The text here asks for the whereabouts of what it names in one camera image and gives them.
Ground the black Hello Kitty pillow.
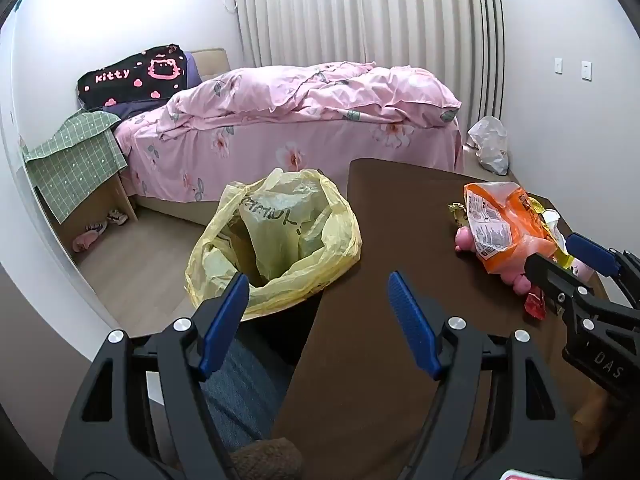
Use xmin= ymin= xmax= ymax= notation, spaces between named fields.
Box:
xmin=77 ymin=42 xmax=193 ymax=111

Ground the white pleated curtain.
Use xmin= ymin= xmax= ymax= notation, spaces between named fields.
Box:
xmin=232 ymin=0 xmax=503 ymax=121

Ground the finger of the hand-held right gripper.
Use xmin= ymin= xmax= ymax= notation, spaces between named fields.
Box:
xmin=524 ymin=252 xmax=640 ymax=332
xmin=566 ymin=232 xmax=640 ymax=308

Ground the orange snack packet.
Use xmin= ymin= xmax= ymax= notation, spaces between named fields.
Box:
xmin=462 ymin=181 xmax=568 ymax=276

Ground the white plastic bag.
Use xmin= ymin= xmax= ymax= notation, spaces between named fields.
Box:
xmin=467 ymin=116 xmax=510 ymax=176

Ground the pink floral bed sheet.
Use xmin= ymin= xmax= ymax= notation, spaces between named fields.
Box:
xmin=114 ymin=105 xmax=463 ymax=201

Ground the person's leg in jeans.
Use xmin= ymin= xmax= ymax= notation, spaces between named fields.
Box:
xmin=202 ymin=325 xmax=296 ymax=456

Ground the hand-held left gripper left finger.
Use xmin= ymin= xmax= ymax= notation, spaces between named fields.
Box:
xmin=54 ymin=272 xmax=251 ymax=480

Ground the brown fuzzy slipper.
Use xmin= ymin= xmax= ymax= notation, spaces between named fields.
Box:
xmin=230 ymin=437 xmax=306 ymax=480

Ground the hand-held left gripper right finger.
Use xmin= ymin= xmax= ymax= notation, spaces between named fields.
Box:
xmin=387 ymin=270 xmax=583 ymax=480

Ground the pink floral duvet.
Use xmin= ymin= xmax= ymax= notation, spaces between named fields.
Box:
xmin=165 ymin=61 xmax=462 ymax=126

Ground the green checked cloth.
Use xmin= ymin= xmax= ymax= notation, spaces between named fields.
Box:
xmin=22 ymin=110 xmax=128 ymax=223

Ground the yellow pink snack packet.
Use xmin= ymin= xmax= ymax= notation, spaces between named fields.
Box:
xmin=527 ymin=196 xmax=576 ymax=267

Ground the pink plastic toy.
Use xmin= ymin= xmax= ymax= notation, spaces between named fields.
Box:
xmin=454 ymin=227 xmax=596 ymax=297

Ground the red candy wrapper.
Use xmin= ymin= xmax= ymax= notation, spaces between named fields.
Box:
xmin=524 ymin=285 xmax=546 ymax=318

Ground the yellow plastic bag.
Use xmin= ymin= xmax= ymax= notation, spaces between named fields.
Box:
xmin=185 ymin=167 xmax=362 ymax=321

